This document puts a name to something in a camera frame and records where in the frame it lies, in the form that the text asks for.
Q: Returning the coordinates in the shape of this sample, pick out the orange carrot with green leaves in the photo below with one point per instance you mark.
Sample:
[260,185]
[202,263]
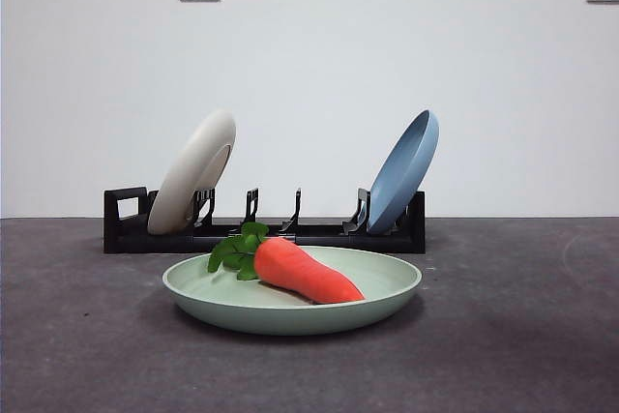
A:
[300,268]

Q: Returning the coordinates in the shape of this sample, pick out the green plate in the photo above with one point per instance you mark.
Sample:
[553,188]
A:
[290,318]

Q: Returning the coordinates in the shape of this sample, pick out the blue plate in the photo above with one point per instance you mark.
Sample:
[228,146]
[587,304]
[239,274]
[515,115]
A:
[401,176]

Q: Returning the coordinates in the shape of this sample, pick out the black plate rack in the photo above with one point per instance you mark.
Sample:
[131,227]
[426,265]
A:
[126,239]

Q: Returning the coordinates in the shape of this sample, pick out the cream plate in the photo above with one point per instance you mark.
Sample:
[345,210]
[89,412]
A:
[193,171]

